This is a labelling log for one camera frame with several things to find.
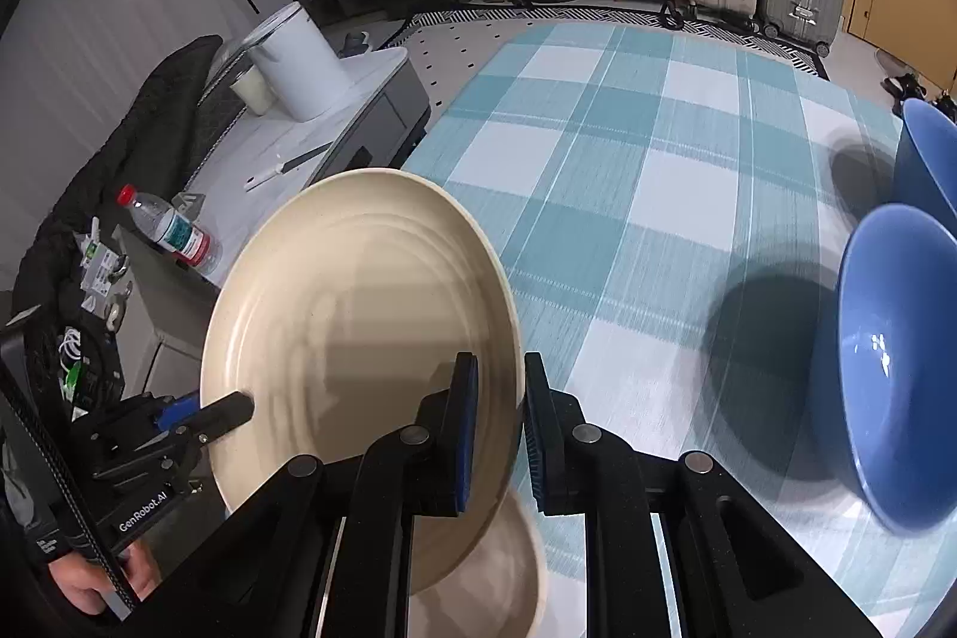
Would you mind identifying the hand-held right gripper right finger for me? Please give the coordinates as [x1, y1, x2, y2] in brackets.
[523, 352, 883, 638]

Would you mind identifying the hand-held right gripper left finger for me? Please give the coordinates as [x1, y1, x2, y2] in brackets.
[160, 352, 480, 638]

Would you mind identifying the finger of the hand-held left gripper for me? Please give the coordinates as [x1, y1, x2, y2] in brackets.
[168, 391, 255, 452]
[75, 393, 203, 460]

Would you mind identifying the beige round plate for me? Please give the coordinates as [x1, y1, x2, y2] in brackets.
[407, 492, 548, 638]
[200, 169, 523, 594]

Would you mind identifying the blue bowl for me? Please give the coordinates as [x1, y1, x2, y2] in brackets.
[892, 98, 957, 228]
[836, 203, 957, 535]

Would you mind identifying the person's left hand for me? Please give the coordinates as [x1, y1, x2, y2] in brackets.
[52, 544, 161, 616]

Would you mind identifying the white low cabinet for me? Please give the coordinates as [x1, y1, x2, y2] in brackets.
[120, 227, 225, 400]

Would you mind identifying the black storage bin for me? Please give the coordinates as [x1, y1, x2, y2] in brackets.
[22, 316, 127, 422]

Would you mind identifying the white green paper packet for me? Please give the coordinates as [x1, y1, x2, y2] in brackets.
[78, 218, 128, 314]

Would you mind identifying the red cap water bottle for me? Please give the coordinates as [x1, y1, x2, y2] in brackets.
[115, 184, 224, 280]

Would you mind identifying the black jacket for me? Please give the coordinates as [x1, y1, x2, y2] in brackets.
[15, 34, 225, 340]

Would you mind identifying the teal white checked tablecloth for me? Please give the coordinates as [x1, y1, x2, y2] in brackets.
[400, 21, 957, 638]

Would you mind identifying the cream cup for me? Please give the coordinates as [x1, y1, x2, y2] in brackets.
[230, 66, 276, 114]

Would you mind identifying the grey white side cabinet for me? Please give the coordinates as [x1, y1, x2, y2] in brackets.
[175, 44, 433, 213]

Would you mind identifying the white electric kettle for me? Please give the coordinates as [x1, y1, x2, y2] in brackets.
[246, 2, 352, 122]

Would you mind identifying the white handle knife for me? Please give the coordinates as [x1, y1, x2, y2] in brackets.
[245, 141, 334, 191]

